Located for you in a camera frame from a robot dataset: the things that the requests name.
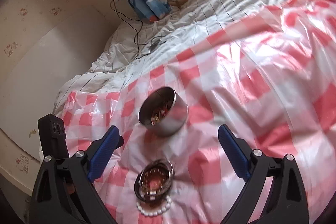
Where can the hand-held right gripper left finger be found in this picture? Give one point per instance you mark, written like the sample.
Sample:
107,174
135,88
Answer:
103,153

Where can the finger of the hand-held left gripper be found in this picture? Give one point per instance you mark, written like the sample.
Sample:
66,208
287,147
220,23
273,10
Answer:
120,140

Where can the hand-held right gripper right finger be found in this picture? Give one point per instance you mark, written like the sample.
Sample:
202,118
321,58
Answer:
232,153

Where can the round metal tin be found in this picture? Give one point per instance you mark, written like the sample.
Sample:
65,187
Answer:
173,119

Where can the red white checkered plastic sheet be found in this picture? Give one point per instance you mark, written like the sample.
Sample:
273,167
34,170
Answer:
249,82

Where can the round grey charging pad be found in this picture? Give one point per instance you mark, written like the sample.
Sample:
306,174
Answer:
154,46

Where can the white grid-lined quilt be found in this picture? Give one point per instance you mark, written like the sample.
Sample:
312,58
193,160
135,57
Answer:
210,11

